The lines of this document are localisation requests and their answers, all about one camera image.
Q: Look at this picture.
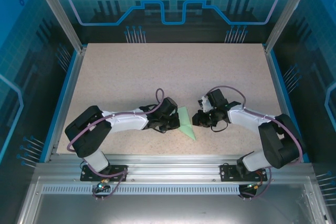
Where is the light green paper sheet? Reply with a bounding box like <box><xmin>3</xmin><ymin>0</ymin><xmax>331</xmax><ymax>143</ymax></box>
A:
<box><xmin>177</xmin><ymin>106</ymin><xmax>197</xmax><ymax>142</ymax></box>

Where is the blue edge strip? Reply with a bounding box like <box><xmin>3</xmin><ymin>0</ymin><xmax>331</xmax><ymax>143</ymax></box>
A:
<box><xmin>38</xmin><ymin>49</ymin><xmax>79</xmax><ymax>163</ymax></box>
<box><xmin>269</xmin><ymin>50</ymin><xmax>311</xmax><ymax>163</ymax></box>

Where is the slotted aluminium strip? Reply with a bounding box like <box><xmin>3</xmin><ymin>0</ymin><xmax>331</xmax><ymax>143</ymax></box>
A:
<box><xmin>41</xmin><ymin>186</ymin><xmax>308</xmax><ymax>194</ymax></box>

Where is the grey metal tray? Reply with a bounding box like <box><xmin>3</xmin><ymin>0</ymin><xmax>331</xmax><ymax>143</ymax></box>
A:
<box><xmin>15</xmin><ymin>176</ymin><xmax>336</xmax><ymax>224</ymax></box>

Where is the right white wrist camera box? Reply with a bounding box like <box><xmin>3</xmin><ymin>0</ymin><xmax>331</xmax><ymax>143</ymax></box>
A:
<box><xmin>197</xmin><ymin>95</ymin><xmax>214</xmax><ymax>112</ymax></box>

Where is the aluminium frame rail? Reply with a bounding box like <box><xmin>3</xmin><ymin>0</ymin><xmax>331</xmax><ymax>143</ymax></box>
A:
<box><xmin>35</xmin><ymin>154</ymin><xmax>314</xmax><ymax>183</ymax></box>

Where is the aluminium side rail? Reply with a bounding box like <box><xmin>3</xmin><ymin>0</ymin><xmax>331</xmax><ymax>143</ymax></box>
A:
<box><xmin>48</xmin><ymin>47</ymin><xmax>87</xmax><ymax>162</ymax></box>
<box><xmin>264</xmin><ymin>47</ymin><xmax>301</xmax><ymax>162</ymax></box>

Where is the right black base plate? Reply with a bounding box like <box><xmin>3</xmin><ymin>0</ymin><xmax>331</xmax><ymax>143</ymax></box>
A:
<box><xmin>219</xmin><ymin>163</ymin><xmax>268</xmax><ymax>182</ymax></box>

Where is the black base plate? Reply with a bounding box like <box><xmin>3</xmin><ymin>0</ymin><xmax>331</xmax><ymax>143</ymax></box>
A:
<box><xmin>219</xmin><ymin>163</ymin><xmax>268</xmax><ymax>182</ymax></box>
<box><xmin>80</xmin><ymin>165</ymin><xmax>129</xmax><ymax>182</ymax></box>

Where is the cable connector with green light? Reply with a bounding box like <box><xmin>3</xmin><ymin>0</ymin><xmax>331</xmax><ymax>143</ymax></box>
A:
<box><xmin>96</xmin><ymin>179</ymin><xmax>110</xmax><ymax>192</ymax></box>
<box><xmin>245</xmin><ymin>180</ymin><xmax>265</xmax><ymax>190</ymax></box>

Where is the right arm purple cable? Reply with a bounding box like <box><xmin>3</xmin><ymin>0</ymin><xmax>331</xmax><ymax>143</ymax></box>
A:
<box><xmin>206</xmin><ymin>85</ymin><xmax>302</xmax><ymax>200</ymax></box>

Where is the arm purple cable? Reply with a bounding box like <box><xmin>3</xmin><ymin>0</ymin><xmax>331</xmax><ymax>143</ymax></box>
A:
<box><xmin>206</xmin><ymin>85</ymin><xmax>302</xmax><ymax>200</ymax></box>
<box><xmin>67</xmin><ymin>88</ymin><xmax>166</xmax><ymax>201</ymax></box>

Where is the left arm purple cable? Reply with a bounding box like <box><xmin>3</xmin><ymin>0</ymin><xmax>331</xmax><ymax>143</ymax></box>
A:
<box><xmin>67</xmin><ymin>88</ymin><xmax>166</xmax><ymax>201</ymax></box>

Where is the aluminium corner post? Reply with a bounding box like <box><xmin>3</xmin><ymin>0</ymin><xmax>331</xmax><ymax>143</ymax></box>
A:
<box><xmin>29</xmin><ymin>0</ymin><xmax>88</xmax><ymax>54</ymax></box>
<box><xmin>263</xmin><ymin>0</ymin><xmax>317</xmax><ymax>54</ymax></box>

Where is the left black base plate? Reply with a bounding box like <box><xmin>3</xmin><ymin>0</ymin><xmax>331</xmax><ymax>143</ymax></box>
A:
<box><xmin>80</xmin><ymin>165</ymin><xmax>129</xmax><ymax>182</ymax></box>

